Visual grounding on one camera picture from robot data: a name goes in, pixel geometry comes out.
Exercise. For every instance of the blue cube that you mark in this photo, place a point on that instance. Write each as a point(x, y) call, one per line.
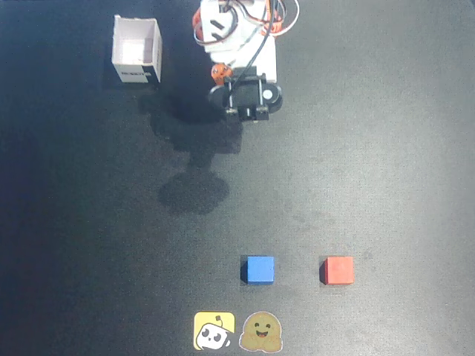
point(260, 270)

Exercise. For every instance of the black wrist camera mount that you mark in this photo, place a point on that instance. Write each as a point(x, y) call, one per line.
point(246, 97)

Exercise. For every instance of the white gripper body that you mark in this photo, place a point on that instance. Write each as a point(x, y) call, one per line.
point(243, 93)

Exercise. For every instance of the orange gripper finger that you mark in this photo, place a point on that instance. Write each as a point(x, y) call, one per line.
point(219, 72)

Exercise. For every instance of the red cube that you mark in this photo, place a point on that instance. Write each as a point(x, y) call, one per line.
point(338, 270)

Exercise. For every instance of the yellow square robot sticker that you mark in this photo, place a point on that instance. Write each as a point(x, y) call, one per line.
point(213, 331)

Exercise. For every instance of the white open cardboard box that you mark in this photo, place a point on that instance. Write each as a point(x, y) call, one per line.
point(136, 52)

